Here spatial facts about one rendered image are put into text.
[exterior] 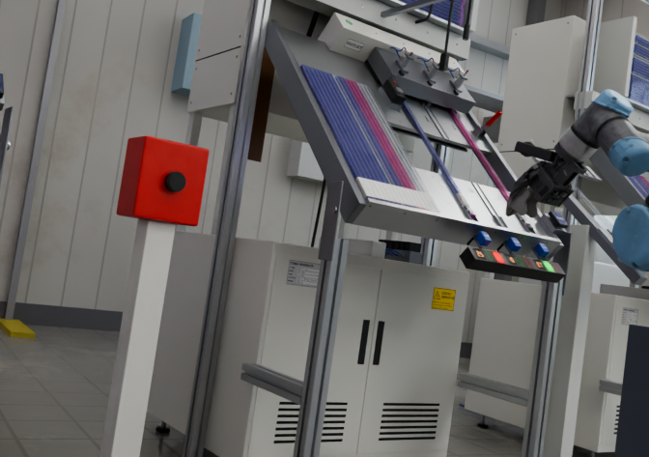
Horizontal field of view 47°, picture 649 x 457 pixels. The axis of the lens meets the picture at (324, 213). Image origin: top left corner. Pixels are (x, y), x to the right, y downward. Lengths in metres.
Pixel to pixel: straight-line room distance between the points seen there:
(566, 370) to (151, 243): 1.34
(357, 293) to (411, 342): 0.25
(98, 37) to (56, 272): 1.43
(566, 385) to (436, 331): 0.42
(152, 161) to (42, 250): 3.17
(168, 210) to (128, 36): 3.39
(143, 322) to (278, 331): 0.46
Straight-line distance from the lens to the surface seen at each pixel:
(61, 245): 4.64
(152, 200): 1.48
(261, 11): 2.10
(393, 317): 2.09
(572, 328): 2.34
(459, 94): 2.31
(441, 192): 1.87
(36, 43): 4.69
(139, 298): 1.51
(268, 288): 1.84
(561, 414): 2.36
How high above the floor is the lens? 0.58
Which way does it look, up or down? 4 degrees up
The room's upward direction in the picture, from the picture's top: 8 degrees clockwise
